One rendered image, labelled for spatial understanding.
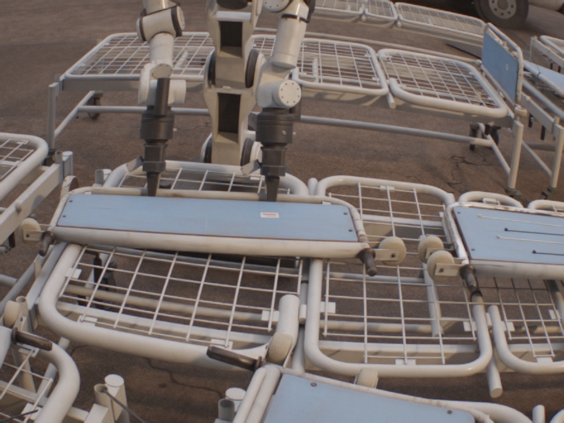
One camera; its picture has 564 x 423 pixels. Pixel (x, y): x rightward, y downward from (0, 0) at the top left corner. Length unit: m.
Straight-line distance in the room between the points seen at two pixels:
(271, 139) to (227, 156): 0.85
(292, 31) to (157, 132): 0.42
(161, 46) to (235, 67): 0.60
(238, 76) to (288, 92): 0.73
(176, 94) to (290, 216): 0.41
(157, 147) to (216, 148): 0.86
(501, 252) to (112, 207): 0.91
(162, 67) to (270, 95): 0.30
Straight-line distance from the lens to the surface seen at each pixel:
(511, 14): 9.32
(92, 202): 1.86
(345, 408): 1.15
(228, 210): 1.83
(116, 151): 3.65
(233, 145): 2.72
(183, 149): 3.66
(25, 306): 1.56
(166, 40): 2.05
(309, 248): 1.69
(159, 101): 1.88
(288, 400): 1.14
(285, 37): 1.95
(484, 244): 1.73
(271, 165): 1.89
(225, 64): 2.59
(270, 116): 1.90
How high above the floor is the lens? 1.31
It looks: 24 degrees down
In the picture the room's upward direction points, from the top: 5 degrees clockwise
